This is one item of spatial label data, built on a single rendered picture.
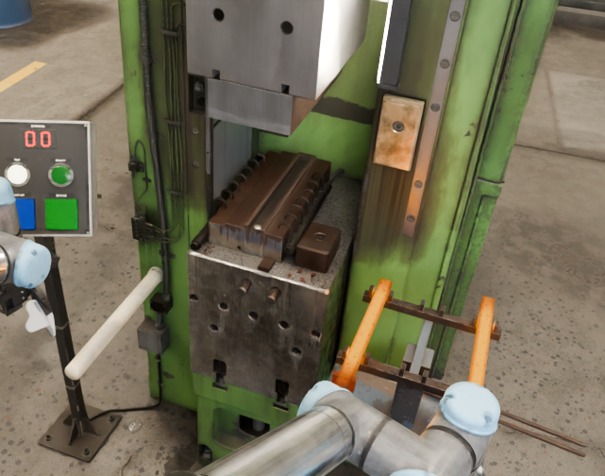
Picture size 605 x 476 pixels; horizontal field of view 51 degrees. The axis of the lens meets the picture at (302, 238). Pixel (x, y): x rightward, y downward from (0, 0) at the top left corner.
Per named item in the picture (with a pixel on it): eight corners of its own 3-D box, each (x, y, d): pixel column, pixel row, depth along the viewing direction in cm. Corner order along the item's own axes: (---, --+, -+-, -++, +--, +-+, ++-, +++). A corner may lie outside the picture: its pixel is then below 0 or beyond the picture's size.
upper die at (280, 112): (290, 136, 141) (293, 95, 136) (208, 117, 146) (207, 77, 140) (342, 72, 174) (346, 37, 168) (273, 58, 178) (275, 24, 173)
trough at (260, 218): (263, 234, 159) (264, 229, 158) (243, 229, 160) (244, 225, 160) (315, 160, 192) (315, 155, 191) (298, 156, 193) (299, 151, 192)
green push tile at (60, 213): (77, 229, 156) (77, 199, 155) (45, 229, 155) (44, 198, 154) (79, 228, 158) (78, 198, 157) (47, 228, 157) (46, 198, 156)
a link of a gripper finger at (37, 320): (35, 349, 130) (9, 312, 127) (58, 332, 134) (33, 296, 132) (43, 348, 128) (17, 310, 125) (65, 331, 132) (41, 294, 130)
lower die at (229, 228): (280, 262, 162) (282, 235, 157) (209, 242, 167) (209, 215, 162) (328, 183, 195) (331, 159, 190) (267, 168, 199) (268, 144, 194)
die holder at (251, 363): (311, 411, 181) (327, 292, 154) (190, 371, 189) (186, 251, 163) (361, 291, 224) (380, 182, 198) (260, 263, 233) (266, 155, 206)
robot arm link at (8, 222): (-51, 189, 111) (-14, 167, 118) (-36, 240, 118) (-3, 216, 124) (-14, 200, 109) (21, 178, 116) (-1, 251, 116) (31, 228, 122)
